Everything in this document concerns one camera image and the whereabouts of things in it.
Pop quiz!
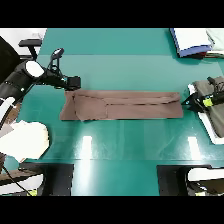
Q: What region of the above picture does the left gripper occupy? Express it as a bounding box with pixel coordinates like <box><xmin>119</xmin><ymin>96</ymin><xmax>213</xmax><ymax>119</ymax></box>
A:
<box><xmin>65</xmin><ymin>75</ymin><xmax>82</xmax><ymax>92</ymax></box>

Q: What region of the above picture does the brown T-shirt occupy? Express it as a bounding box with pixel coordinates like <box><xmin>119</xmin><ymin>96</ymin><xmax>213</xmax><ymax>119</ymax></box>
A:
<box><xmin>59</xmin><ymin>89</ymin><xmax>185</xmax><ymax>122</ymax></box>

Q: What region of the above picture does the pale green garment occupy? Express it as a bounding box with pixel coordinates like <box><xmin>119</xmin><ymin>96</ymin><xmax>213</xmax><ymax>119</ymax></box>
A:
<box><xmin>205</xmin><ymin>28</ymin><xmax>224</xmax><ymax>55</ymax></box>

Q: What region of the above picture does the olive green garment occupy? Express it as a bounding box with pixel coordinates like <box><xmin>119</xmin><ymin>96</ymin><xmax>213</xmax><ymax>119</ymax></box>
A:
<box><xmin>192</xmin><ymin>75</ymin><xmax>224</xmax><ymax>139</ymax></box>

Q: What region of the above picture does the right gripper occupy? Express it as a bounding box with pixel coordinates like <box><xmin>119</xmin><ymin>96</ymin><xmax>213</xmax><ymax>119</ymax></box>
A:
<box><xmin>189</xmin><ymin>92</ymin><xmax>216</xmax><ymax>112</ymax></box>

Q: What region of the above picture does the black office chair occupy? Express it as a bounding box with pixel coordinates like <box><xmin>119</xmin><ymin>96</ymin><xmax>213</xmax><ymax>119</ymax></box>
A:
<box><xmin>0</xmin><ymin>35</ymin><xmax>44</xmax><ymax>86</ymax></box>

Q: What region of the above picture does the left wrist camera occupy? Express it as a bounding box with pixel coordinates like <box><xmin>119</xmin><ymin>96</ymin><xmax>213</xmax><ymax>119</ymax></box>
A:
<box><xmin>49</xmin><ymin>47</ymin><xmax>66</xmax><ymax>78</ymax></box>

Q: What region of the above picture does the white and blue garment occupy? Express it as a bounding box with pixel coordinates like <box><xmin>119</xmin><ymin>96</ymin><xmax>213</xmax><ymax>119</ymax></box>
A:
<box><xmin>169</xmin><ymin>28</ymin><xmax>215</xmax><ymax>58</ymax></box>

